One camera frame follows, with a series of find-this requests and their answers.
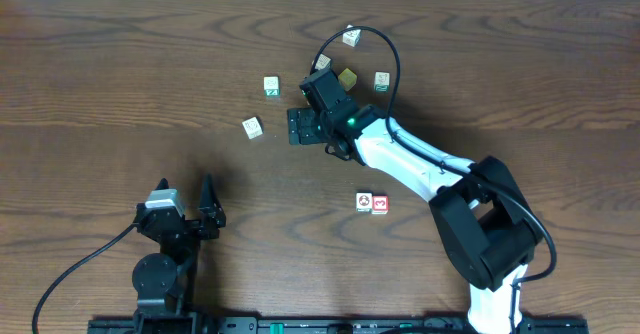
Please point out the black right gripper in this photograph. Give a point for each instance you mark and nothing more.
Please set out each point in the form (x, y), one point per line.
(301, 126)

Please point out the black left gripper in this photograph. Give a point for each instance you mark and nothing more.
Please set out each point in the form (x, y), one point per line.
(187, 227)

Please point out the green N wooden block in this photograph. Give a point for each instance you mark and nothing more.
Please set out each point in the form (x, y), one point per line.
(381, 81)

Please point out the soccer ball yellow-top block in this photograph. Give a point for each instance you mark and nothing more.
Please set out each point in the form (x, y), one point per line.
(364, 202)

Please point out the red-framed number three block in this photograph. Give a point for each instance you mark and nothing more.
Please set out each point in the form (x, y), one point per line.
(380, 205)

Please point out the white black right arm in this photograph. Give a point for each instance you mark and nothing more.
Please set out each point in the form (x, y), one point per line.
(487, 228)

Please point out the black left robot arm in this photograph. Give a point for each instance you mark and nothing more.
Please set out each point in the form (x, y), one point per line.
(165, 281)

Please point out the blue-side snail block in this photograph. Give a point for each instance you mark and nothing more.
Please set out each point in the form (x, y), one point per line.
(253, 127)

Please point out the green Z block left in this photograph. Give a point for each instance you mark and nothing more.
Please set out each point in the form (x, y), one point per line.
(271, 86)

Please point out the yellow-top wooden block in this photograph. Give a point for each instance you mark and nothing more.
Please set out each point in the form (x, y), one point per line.
(347, 79)

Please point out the plain wooden picture block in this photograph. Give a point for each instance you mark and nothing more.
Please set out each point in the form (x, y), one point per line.
(322, 62)

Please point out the far plain wooden block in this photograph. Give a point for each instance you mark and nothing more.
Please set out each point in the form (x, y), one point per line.
(351, 37)

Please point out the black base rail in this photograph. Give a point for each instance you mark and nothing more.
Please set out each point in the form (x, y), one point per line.
(253, 325)

